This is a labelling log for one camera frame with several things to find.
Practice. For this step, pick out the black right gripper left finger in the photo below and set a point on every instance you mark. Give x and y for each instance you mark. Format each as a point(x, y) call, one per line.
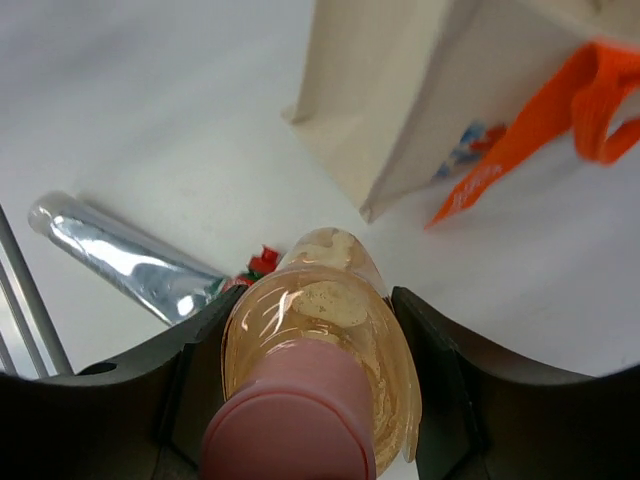
point(139, 415)

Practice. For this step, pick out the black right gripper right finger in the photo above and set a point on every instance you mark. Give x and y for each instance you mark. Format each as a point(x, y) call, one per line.
point(490, 413)

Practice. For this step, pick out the peach bottle pink cap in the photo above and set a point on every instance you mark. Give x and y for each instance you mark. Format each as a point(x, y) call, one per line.
point(318, 378)

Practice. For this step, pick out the aluminium mounting rail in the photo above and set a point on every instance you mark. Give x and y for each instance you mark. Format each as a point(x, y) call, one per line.
point(30, 344)

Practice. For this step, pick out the beige canvas tote bag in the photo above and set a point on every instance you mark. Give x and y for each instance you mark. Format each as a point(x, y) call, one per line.
point(398, 94)

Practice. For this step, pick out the green Fairy dish soap bottle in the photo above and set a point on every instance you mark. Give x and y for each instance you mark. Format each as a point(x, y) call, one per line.
point(257, 267)

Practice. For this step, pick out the silver toothpaste tube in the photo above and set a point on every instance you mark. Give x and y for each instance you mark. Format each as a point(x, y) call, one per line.
point(165, 281)

